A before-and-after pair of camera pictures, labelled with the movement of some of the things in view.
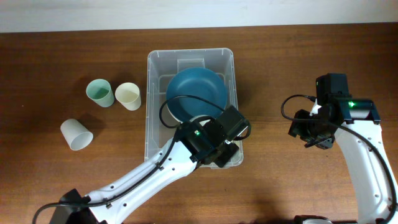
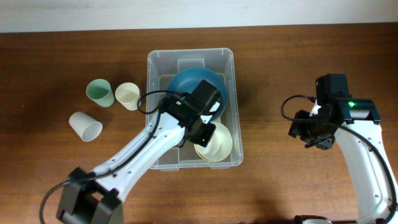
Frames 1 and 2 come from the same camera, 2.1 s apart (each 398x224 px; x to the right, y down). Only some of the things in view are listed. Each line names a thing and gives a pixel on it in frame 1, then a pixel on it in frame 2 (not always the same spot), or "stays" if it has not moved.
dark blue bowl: (196, 81) stays
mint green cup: (99, 91) stays
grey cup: (76, 135) to (87, 129)
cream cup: (128, 94) stays
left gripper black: (231, 150) to (204, 140)
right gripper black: (298, 128) stays
